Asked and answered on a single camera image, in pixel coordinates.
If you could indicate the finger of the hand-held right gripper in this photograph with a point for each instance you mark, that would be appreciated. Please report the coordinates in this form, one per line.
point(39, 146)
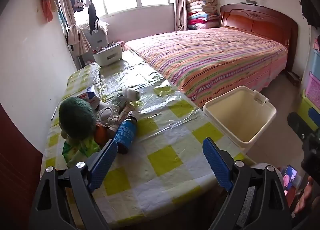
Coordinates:
point(296, 122)

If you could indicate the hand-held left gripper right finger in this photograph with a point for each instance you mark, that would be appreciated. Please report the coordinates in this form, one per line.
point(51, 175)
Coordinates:
point(215, 163)

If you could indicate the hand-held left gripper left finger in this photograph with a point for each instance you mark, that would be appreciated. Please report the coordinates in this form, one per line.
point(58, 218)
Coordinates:
point(103, 163)

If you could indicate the green snack packet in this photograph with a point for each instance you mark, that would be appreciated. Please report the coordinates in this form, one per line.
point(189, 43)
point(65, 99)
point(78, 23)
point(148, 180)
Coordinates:
point(80, 150)

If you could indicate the orange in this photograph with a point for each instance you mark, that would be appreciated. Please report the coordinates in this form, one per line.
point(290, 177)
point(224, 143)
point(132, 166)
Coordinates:
point(101, 134)

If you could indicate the brown bottle with blue label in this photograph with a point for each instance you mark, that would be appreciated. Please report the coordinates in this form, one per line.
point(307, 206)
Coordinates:
point(125, 132)

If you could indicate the white lace cloth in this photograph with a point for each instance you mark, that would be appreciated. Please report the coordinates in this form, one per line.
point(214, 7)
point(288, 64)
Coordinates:
point(107, 115)

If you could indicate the green knit hat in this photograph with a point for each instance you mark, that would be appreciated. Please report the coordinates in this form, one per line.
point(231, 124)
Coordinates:
point(76, 117)

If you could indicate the cream plastic bin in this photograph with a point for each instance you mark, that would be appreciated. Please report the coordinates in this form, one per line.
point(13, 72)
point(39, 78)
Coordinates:
point(240, 112)

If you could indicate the white paper medicine box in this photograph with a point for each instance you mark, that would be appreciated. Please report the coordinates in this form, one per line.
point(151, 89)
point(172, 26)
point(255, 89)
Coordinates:
point(88, 95)

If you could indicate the white sock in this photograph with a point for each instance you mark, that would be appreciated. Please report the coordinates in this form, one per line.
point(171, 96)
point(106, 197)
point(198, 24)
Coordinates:
point(131, 94)

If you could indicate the person's right hand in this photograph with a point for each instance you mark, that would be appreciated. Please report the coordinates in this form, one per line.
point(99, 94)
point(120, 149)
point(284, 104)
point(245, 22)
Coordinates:
point(303, 200)

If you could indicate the green storage box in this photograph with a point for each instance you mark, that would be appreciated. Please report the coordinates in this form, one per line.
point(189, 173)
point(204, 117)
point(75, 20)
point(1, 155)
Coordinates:
point(303, 110)

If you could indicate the smartphone with lit screen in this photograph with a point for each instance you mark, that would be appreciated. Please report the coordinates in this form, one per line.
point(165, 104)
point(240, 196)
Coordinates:
point(290, 173)

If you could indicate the pink storage basket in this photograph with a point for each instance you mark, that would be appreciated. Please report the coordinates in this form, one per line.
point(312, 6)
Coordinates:
point(313, 90)

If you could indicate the small brown box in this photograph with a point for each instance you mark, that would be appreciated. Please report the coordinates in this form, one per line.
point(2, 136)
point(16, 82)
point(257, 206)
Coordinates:
point(293, 77)

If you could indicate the blue storage basket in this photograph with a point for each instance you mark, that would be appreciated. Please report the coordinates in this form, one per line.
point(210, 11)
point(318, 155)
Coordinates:
point(316, 65)

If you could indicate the yellow checked plastic tablecloth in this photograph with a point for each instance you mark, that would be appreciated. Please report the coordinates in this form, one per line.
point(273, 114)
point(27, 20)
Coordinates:
point(162, 125)

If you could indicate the pink item on baskets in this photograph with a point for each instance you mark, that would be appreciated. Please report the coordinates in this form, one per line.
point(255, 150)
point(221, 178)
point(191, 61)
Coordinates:
point(317, 43)

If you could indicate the dark red door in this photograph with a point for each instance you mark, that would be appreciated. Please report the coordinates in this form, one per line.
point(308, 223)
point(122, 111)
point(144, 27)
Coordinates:
point(15, 170)

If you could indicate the bed with striped sheet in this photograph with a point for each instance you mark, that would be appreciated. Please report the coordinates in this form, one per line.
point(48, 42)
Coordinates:
point(212, 57)

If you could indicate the white round container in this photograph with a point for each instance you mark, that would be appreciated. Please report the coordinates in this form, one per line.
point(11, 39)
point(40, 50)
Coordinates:
point(107, 55)

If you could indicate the dark hanging clothing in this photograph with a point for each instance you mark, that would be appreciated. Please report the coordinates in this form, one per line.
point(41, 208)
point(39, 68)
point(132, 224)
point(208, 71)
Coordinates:
point(310, 5)

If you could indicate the dark remote control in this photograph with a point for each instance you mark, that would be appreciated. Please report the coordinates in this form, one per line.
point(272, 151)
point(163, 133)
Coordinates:
point(251, 2)

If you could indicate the white covered appliance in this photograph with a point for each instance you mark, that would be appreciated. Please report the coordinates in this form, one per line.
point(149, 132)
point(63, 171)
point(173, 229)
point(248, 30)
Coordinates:
point(98, 35)

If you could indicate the black hanging garment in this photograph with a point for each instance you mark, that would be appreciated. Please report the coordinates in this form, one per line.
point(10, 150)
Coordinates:
point(92, 17)

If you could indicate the stack of folded quilts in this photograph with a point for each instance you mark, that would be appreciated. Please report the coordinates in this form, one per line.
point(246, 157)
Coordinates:
point(201, 8)

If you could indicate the pink patterned curtain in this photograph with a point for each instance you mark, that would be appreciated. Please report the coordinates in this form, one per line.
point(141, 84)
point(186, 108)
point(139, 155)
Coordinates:
point(180, 12)

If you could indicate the beige tied curtain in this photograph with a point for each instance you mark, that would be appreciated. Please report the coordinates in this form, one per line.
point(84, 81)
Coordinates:
point(67, 8)

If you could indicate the small hanging underwear rack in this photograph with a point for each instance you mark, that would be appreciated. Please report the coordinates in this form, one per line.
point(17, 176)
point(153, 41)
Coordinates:
point(80, 1)

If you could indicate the orange cloth on hook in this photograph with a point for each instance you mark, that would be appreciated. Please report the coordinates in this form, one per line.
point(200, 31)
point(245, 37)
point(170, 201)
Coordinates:
point(48, 5)

